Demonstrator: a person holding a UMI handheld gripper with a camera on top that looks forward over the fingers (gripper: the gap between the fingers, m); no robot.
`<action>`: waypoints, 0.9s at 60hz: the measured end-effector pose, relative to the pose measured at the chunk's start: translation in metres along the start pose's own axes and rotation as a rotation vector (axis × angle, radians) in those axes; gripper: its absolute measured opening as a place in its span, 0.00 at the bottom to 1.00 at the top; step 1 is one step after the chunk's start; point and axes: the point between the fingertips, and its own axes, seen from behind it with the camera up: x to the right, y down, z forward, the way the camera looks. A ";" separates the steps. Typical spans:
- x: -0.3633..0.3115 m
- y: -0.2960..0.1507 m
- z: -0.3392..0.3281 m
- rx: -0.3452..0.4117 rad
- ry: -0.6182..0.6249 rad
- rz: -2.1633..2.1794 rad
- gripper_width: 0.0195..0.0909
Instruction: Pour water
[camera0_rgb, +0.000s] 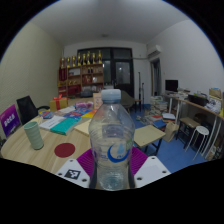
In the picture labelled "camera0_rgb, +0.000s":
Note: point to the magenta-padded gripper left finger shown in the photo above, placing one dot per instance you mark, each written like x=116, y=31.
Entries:
x=71, y=173

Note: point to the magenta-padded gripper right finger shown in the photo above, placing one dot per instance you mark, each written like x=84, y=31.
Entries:
x=151, y=171

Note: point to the clear plastic water bottle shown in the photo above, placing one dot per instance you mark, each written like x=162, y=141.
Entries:
x=111, y=140

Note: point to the flat round red coaster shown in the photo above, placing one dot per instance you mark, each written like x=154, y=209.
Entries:
x=64, y=150

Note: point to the small wooden side table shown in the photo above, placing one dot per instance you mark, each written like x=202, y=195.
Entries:
x=148, y=135

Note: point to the brown paper bag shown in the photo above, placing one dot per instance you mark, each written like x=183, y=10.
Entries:
x=170, y=130

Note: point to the teal book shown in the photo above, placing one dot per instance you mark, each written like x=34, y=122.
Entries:
x=65, y=126

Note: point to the pale green cup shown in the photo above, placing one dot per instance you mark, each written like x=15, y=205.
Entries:
x=34, y=135

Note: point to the blue printed book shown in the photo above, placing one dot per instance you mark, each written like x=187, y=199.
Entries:
x=46, y=114
x=73, y=115

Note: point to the wooden stool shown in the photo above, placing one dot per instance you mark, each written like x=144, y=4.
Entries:
x=188, y=122

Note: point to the orange book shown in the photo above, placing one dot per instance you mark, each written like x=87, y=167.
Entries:
x=88, y=114

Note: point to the white round stool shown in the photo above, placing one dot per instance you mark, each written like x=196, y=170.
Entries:
x=201, y=130

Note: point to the stack of books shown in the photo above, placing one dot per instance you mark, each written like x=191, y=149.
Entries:
x=158, y=105

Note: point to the pink box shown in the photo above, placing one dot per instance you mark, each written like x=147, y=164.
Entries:
x=83, y=105

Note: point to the yellow gift box red ribbon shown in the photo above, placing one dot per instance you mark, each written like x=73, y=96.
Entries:
x=58, y=104

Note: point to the small upright card box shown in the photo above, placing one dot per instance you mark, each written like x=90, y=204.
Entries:
x=97, y=101

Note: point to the grey armchair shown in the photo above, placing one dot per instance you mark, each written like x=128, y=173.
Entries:
x=127, y=98

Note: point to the black office chair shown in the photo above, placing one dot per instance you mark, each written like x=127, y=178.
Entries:
x=26, y=108

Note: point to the purple sign board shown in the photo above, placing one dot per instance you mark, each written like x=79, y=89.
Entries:
x=9, y=120

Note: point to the black tripod stands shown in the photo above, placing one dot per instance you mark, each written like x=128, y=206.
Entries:
x=140, y=86

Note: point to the black computer monitor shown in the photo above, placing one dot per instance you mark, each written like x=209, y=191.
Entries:
x=171, y=85

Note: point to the wooden shelf unit with trophies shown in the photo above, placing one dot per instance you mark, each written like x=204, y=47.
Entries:
x=81, y=78

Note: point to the dark glass door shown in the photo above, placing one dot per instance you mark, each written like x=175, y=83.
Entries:
x=121, y=71

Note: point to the long wooden wall desk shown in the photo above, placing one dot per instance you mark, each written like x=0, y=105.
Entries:
x=200, y=108

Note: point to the white wall air conditioner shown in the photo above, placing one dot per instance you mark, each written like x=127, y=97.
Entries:
x=154, y=51

